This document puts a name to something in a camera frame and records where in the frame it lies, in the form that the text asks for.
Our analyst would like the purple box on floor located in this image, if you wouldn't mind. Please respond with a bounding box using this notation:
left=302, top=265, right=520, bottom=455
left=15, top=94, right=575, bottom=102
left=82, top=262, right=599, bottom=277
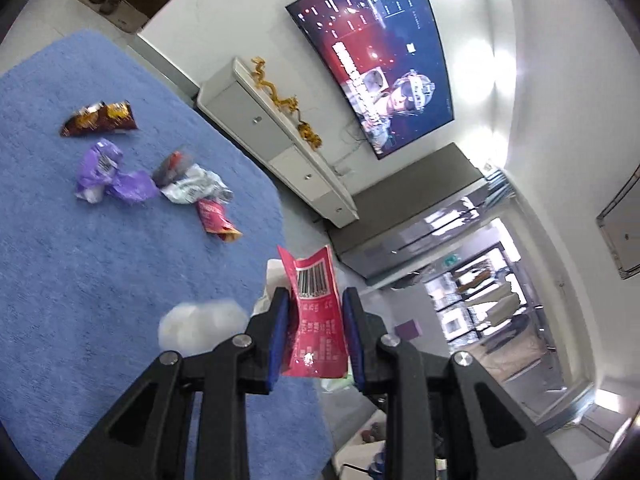
left=394, top=318, right=423, bottom=341

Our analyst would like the golden dragon figurine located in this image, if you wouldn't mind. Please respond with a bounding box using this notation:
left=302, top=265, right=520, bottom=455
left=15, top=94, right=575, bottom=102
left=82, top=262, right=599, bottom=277
left=250, top=56, right=322, bottom=151

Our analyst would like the pink barcode wrapper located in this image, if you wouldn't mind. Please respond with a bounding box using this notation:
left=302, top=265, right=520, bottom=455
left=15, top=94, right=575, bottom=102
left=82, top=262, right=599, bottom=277
left=279, top=247, right=348, bottom=379

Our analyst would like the wall mounted curved television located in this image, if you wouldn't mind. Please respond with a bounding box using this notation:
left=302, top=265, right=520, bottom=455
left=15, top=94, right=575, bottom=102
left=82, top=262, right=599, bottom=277
left=286, top=0, right=454, bottom=159

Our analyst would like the brown door mat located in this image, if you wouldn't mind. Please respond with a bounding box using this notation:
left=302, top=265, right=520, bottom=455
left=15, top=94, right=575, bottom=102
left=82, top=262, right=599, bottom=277
left=77, top=0, right=149, bottom=34

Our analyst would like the brown snack chip bag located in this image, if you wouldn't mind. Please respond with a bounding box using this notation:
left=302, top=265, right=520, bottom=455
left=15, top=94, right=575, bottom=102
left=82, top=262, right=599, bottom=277
left=60, top=101, right=138, bottom=138

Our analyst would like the white TV console cabinet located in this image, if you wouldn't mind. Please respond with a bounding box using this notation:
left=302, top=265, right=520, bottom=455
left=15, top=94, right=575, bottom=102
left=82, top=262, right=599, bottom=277
left=196, top=58, right=359, bottom=228

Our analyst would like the white wrapper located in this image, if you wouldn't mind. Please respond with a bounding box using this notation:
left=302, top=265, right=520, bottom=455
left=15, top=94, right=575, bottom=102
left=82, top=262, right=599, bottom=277
left=160, top=164, right=233, bottom=205

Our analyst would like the grey transparent red wrapper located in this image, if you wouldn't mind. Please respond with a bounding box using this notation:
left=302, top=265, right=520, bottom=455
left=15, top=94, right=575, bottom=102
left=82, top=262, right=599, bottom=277
left=152, top=150, right=193, bottom=188

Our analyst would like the pink orange snack bag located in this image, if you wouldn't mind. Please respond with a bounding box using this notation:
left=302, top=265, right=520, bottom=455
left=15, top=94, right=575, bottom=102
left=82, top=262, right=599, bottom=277
left=198, top=200, right=242, bottom=243

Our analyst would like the blue fluffy bed cover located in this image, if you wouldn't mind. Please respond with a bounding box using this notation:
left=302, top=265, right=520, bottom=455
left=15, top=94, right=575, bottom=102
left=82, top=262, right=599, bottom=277
left=0, top=29, right=334, bottom=480

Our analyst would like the clear plastic bag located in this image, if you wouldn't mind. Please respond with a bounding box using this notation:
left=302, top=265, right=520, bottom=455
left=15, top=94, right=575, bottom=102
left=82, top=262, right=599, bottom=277
left=157, top=299, right=250, bottom=358

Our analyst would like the purple wrapper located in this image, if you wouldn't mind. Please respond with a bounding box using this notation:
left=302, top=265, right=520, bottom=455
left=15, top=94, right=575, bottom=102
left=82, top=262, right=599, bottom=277
left=75, top=139, right=160, bottom=204

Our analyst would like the grey refrigerator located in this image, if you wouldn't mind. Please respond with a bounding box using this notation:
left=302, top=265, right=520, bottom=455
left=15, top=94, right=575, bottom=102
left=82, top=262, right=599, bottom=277
left=329, top=143, right=513, bottom=282

